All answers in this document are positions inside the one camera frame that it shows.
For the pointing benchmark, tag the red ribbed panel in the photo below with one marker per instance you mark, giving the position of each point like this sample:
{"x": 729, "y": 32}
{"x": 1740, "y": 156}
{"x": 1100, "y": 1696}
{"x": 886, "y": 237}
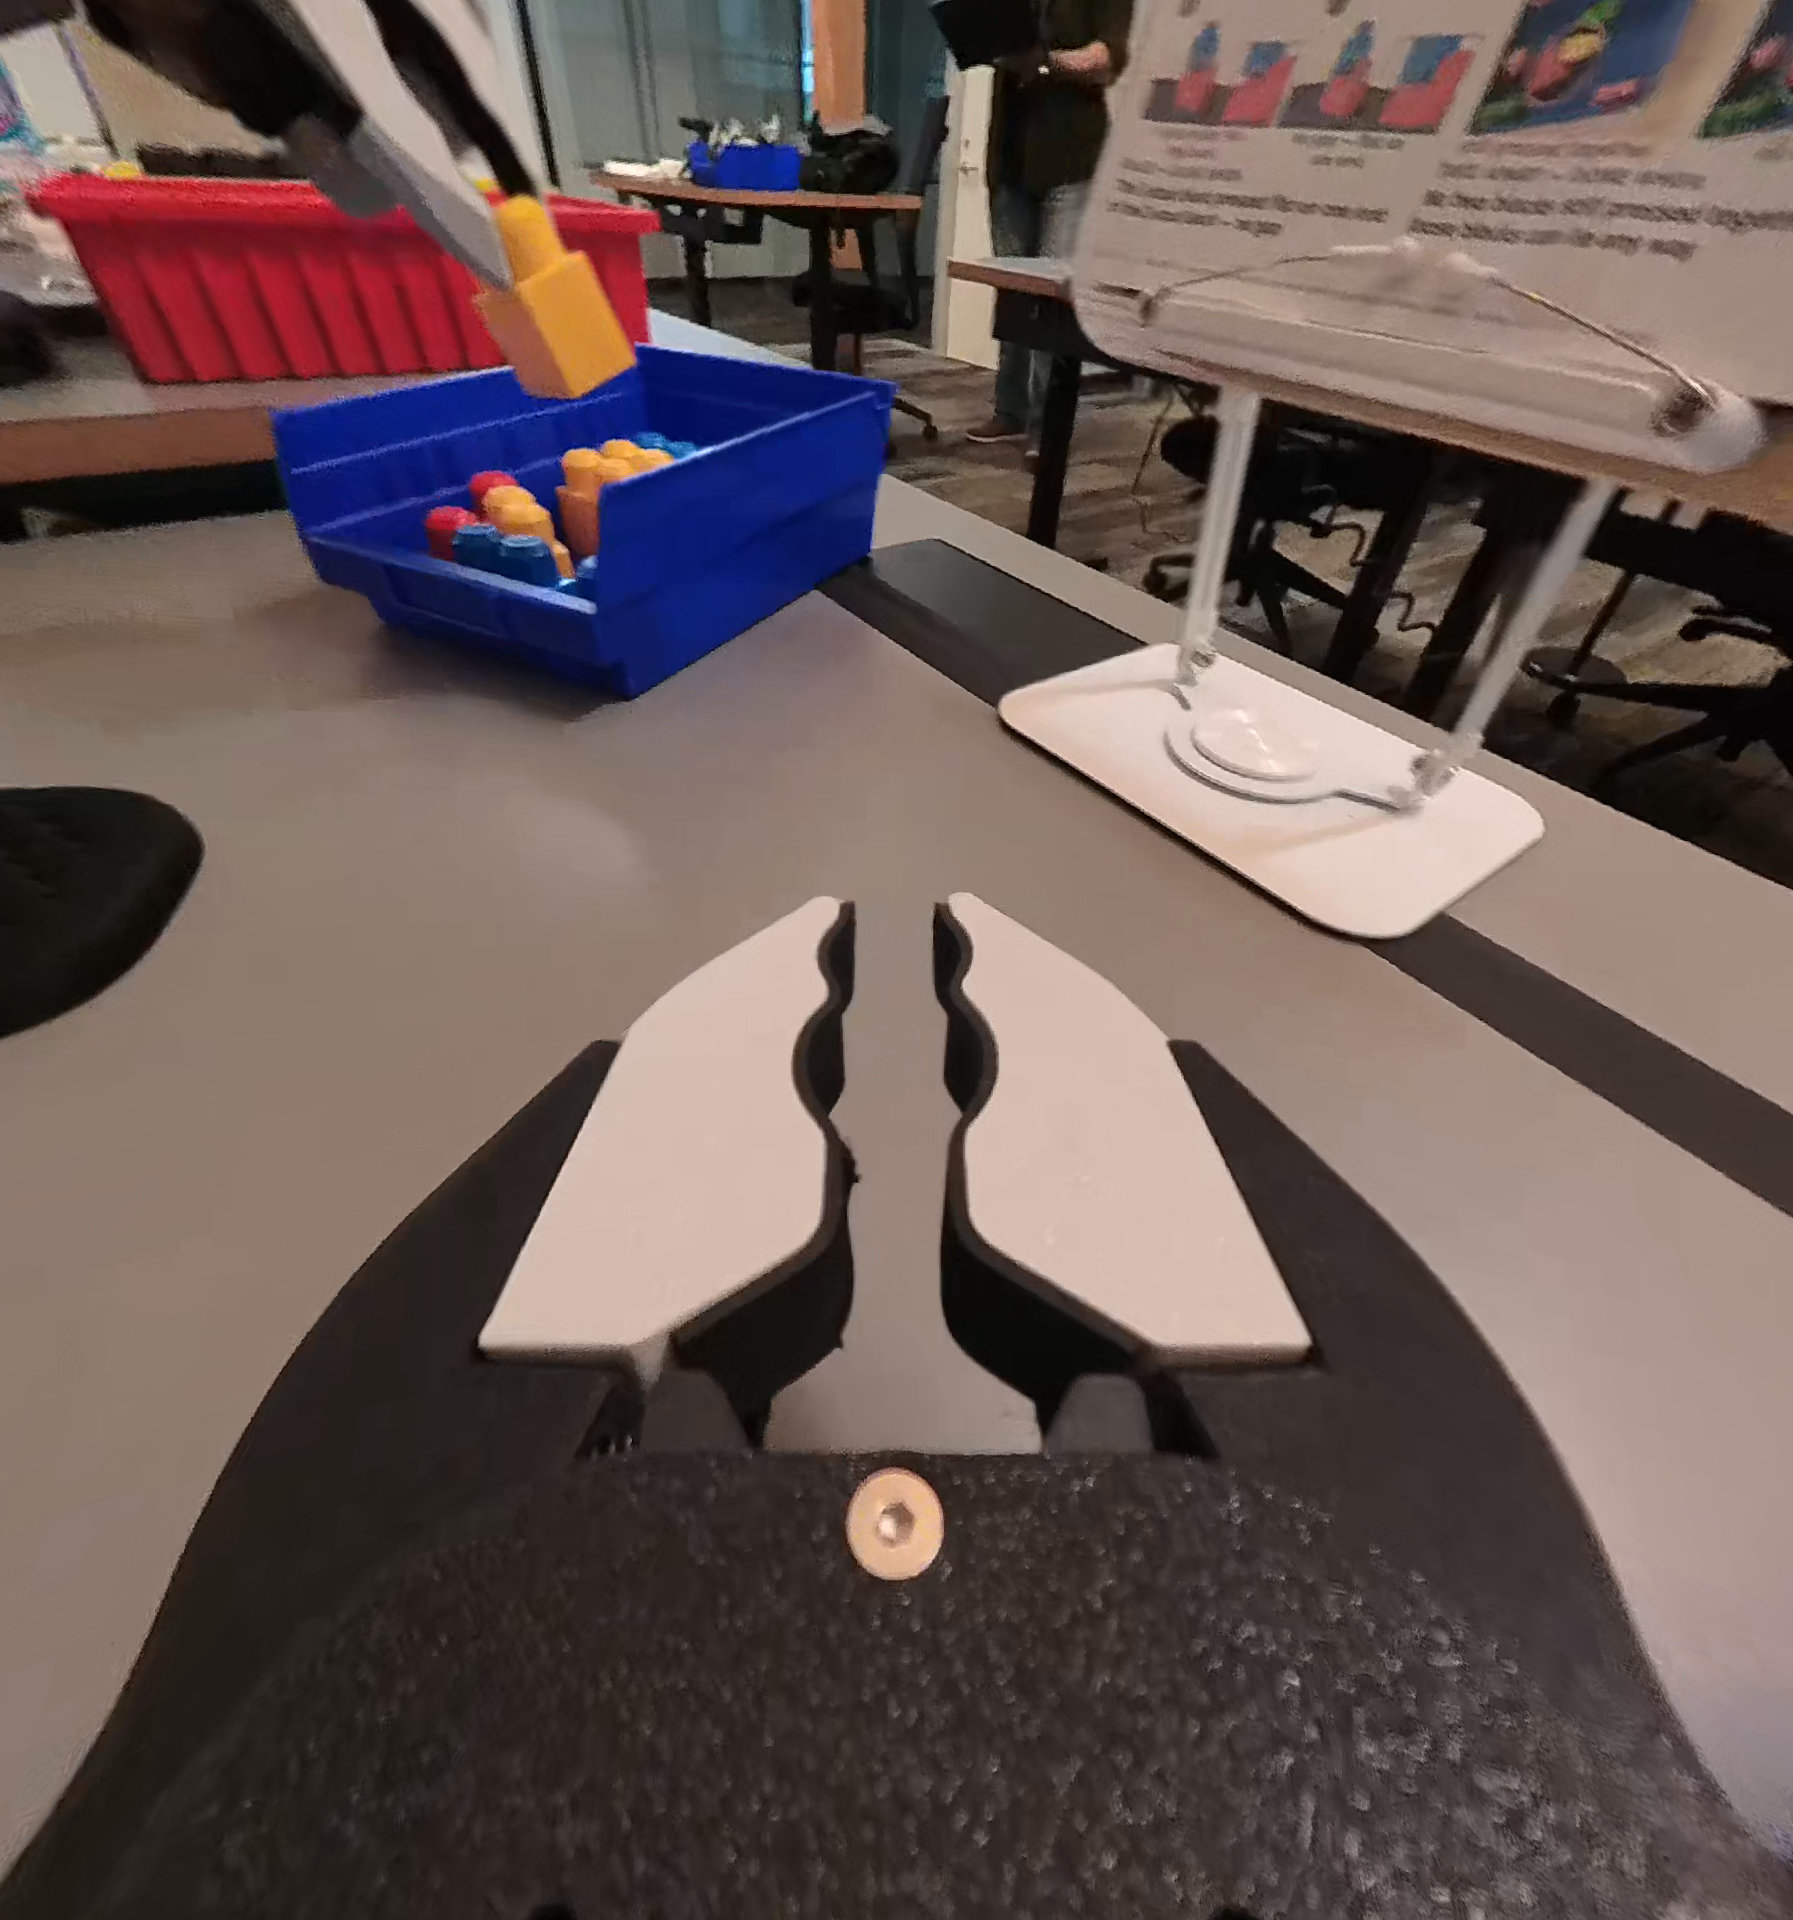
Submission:
{"x": 238, "y": 283}

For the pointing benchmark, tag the black desk mat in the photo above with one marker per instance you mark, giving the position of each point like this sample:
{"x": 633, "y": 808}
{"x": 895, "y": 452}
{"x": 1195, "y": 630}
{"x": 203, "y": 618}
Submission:
{"x": 42, "y": 899}

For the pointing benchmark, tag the round wooden table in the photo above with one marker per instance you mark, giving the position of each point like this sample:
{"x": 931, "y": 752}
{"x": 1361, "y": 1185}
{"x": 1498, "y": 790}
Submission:
{"x": 779, "y": 202}

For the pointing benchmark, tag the black bag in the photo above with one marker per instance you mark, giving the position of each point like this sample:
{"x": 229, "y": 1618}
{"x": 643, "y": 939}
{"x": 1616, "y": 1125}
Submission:
{"x": 848, "y": 156}

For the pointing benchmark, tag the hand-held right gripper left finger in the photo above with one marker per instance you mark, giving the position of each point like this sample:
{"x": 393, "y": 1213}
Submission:
{"x": 683, "y": 1185}

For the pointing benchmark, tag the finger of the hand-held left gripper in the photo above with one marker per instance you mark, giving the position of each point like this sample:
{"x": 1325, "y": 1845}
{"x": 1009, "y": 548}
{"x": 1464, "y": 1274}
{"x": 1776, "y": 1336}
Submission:
{"x": 369, "y": 102}
{"x": 467, "y": 71}

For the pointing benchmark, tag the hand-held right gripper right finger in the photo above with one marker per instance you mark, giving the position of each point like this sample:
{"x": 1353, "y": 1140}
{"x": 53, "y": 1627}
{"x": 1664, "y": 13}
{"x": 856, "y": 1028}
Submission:
{"x": 1124, "y": 1199}

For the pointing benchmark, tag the wood-framed poster board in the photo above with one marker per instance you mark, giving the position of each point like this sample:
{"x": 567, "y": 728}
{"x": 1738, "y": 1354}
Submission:
{"x": 1438, "y": 153}

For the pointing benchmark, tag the blue plastic storage bin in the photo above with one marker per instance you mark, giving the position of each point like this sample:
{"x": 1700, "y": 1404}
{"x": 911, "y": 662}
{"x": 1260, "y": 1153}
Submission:
{"x": 716, "y": 498}

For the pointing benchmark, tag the black-legged office desk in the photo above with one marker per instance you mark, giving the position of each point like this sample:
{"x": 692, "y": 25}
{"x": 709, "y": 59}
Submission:
{"x": 1011, "y": 276}

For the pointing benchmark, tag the pile of colourful building blocks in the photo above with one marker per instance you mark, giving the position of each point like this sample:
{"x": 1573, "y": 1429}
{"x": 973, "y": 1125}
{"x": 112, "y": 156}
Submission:
{"x": 520, "y": 519}

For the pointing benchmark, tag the yellow toy building block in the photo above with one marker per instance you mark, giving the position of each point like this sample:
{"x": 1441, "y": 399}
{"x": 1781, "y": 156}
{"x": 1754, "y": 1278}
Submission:
{"x": 567, "y": 329}

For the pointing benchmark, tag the small blue plastic bin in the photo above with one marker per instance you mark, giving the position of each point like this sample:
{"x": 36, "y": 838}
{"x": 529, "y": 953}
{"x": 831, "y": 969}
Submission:
{"x": 753, "y": 166}

